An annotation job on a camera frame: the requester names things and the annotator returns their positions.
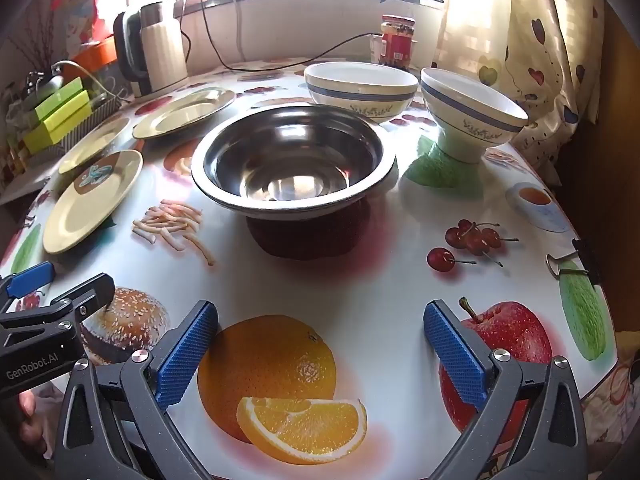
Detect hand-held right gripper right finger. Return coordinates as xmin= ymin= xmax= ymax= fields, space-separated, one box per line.
xmin=423 ymin=299 xmax=590 ymax=480

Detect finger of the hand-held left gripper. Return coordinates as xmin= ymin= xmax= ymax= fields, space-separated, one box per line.
xmin=49 ymin=272 xmax=117 ymax=320
xmin=0 ymin=261 xmax=55 ymax=307

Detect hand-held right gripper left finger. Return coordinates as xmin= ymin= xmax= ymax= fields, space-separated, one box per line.
xmin=54 ymin=300 xmax=220 ymax=480

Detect beige plate with brown patch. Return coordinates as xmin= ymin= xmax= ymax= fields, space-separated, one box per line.
xmin=42 ymin=149 xmax=144 ymax=255

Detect plain beige plate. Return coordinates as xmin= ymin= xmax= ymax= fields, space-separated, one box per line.
xmin=58 ymin=116 xmax=132 ymax=175
xmin=132 ymin=87 xmax=236 ymax=140

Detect stainless steel bowl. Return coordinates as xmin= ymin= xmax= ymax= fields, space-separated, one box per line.
xmin=190 ymin=102 xmax=397 ymax=222

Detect blue striped ceramic bowl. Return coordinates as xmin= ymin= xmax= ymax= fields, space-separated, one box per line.
xmin=420 ymin=67 xmax=529 ymax=164
xmin=304 ymin=62 xmax=419 ymax=124

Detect person's left hand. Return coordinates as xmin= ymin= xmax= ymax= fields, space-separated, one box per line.
xmin=17 ymin=385 xmax=62 ymax=461

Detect food print tablecloth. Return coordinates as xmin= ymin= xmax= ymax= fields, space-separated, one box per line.
xmin=0 ymin=57 xmax=616 ymax=480

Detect black binder clip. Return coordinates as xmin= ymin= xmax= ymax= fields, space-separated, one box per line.
xmin=545 ymin=238 xmax=604 ymax=281

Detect grey corrugated basket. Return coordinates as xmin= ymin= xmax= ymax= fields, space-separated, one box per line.
xmin=20 ymin=87 xmax=124 ymax=158

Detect grey round device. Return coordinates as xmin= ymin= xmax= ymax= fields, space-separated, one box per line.
xmin=25 ymin=62 xmax=66 ymax=99

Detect dried twig branches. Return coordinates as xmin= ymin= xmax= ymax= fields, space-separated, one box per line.
xmin=7 ymin=5 xmax=69 ymax=86

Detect orange box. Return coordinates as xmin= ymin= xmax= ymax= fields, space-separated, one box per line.
xmin=70 ymin=37 xmax=119 ymax=69

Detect cream electric kettle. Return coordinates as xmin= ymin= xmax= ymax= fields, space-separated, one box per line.
xmin=113 ymin=1 xmax=190 ymax=98

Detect red label glass jar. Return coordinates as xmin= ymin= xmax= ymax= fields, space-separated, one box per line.
xmin=380 ymin=14 xmax=417 ymax=71

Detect heart print curtain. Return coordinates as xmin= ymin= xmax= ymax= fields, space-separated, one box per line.
xmin=445 ymin=0 xmax=609 ymax=186

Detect black power cable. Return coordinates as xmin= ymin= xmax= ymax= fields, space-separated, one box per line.
xmin=180 ymin=2 xmax=387 ymax=74

